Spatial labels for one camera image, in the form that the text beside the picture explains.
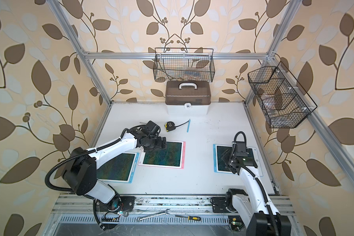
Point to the blue writing tablet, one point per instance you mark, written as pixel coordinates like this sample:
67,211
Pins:
219,164
120,169

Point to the back wire basket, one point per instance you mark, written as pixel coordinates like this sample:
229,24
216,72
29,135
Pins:
183,64

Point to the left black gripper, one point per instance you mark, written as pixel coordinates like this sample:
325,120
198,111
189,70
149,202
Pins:
160,146

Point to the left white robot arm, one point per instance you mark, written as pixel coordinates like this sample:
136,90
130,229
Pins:
80,173

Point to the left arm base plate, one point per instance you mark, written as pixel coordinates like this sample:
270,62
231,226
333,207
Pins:
123,203

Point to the black yellow tape measure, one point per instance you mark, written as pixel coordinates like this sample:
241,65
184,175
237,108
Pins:
170,126

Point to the yellow black screwdriver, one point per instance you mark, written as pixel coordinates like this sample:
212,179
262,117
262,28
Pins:
194,218

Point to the blue stylus near tape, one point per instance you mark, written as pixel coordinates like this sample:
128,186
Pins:
188,125

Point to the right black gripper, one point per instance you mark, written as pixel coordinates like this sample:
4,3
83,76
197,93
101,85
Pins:
233,170

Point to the silver wrench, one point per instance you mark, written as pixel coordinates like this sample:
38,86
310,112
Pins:
165,212

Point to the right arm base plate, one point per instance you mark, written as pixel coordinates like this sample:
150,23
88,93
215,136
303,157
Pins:
219,205

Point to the aluminium front rail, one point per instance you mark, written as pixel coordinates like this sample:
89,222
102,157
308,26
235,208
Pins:
143,203

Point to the wire basket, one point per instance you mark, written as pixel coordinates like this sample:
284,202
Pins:
183,64
282,101

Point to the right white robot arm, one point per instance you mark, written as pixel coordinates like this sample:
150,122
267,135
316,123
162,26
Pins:
257,212

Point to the pink writing tablet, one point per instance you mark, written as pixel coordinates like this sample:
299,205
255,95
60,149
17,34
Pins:
171,157

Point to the brown white toolbox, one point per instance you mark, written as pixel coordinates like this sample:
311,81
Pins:
191,98

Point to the right wire basket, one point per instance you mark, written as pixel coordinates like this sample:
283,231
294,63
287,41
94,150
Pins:
282,101

